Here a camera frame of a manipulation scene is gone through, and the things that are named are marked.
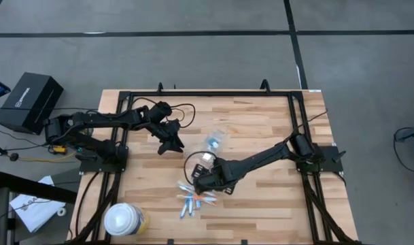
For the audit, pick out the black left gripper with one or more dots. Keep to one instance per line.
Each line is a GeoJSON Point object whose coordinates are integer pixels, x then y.
{"type": "Point", "coordinates": [167, 131]}

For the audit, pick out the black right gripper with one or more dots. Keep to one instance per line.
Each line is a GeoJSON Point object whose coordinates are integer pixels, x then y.
{"type": "Point", "coordinates": [217, 175]}

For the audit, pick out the teal bottle white cap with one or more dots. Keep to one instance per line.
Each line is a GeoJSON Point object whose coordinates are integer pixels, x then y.
{"type": "Point", "coordinates": [212, 140]}

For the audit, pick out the clear acrylic organizer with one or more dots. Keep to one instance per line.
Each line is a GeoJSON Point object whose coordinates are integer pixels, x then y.
{"type": "Point", "coordinates": [221, 137]}

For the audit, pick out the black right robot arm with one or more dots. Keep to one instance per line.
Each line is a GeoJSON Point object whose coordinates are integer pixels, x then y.
{"type": "Point", "coordinates": [261, 158]}

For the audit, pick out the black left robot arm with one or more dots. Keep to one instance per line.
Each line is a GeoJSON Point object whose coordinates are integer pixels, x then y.
{"type": "Point", "coordinates": [101, 119]}

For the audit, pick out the wipes canister white lid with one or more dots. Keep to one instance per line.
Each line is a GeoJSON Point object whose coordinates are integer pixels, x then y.
{"type": "Point", "coordinates": [123, 219]}

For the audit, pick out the white tape roll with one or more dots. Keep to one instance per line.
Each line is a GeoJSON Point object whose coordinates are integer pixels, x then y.
{"type": "Point", "coordinates": [58, 211]}

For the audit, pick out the black cardboard box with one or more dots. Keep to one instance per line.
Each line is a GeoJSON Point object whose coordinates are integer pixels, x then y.
{"type": "Point", "coordinates": [31, 102]}

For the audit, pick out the black desk furniture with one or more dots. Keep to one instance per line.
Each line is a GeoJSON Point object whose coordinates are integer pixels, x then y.
{"type": "Point", "coordinates": [30, 188]}

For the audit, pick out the white paper sheet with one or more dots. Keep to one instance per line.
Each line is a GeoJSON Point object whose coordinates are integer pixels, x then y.
{"type": "Point", "coordinates": [36, 211]}

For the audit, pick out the black round plug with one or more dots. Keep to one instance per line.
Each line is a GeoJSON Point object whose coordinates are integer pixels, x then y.
{"type": "Point", "coordinates": [13, 157]}

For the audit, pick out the black table frame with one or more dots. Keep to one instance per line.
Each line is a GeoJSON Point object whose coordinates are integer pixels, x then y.
{"type": "Point", "coordinates": [210, 93]}

